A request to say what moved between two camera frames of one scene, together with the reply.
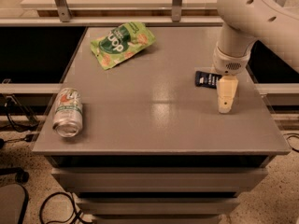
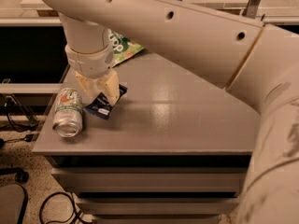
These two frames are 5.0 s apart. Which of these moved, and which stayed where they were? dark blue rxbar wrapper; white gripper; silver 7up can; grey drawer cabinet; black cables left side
Moved: white gripper; dark blue rxbar wrapper
Stayed: grey drawer cabinet; black cables left side; silver 7up can
